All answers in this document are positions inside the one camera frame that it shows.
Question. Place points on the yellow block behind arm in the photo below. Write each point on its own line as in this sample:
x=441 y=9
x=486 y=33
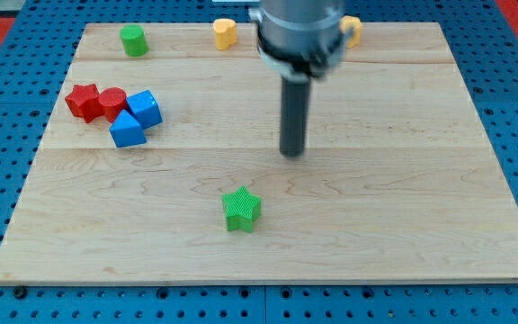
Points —
x=351 y=27

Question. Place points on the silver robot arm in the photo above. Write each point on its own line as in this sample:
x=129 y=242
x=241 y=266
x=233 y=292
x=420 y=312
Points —
x=300 y=39

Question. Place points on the green star block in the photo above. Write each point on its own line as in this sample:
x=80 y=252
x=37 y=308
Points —
x=241 y=209

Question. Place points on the blue cube block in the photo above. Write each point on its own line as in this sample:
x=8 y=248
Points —
x=144 y=107

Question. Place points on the red star block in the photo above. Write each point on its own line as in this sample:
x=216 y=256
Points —
x=83 y=102

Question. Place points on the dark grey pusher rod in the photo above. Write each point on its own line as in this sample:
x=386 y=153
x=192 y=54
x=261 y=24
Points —
x=294 y=117

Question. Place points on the wooden board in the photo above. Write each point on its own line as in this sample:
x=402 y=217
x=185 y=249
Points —
x=398 y=183

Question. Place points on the yellow heart block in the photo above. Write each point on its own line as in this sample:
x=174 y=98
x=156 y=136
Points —
x=225 y=33

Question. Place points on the blue triangular prism block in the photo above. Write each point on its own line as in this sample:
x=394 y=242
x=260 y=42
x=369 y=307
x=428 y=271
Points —
x=126 y=131

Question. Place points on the red cylinder block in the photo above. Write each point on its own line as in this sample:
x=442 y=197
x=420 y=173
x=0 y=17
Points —
x=113 y=100

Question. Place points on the green cylinder block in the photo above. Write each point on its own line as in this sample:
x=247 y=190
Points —
x=133 y=40

